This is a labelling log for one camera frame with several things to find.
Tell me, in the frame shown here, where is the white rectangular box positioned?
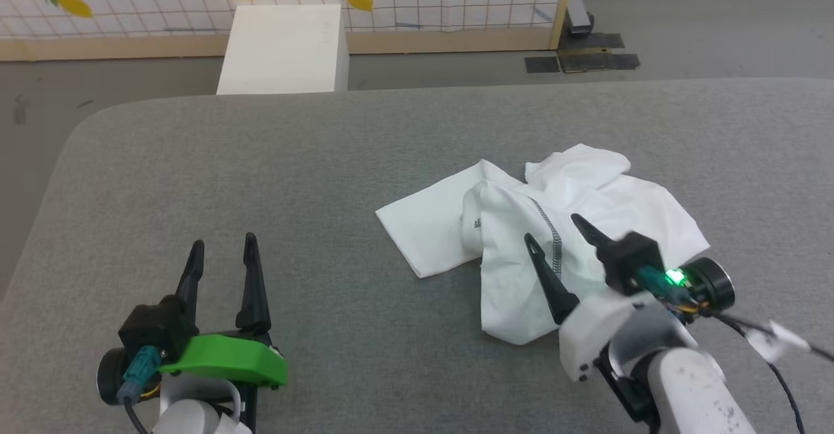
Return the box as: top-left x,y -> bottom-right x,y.
216,4 -> 350,95

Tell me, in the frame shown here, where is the white garment with grey stitching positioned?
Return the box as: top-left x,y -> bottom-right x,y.
375,143 -> 711,346

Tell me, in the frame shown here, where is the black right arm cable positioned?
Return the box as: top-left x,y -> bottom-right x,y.
704,309 -> 834,434

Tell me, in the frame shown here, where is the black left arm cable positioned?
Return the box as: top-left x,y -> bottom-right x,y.
117,382 -> 152,434

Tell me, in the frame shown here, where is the white cable label tag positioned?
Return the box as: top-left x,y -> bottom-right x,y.
748,321 -> 810,364

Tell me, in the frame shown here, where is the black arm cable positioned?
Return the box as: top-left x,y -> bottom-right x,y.
117,382 -> 152,434
704,309 -> 834,434

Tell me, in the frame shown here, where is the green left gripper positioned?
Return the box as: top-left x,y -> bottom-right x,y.
158,232 -> 288,416

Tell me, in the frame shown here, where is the grey metal stand foot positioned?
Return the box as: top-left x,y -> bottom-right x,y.
564,0 -> 596,38

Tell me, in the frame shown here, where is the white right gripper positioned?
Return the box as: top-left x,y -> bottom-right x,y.
524,214 -> 698,383

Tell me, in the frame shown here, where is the grey upholstered sofa surface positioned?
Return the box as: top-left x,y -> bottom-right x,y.
0,77 -> 834,434

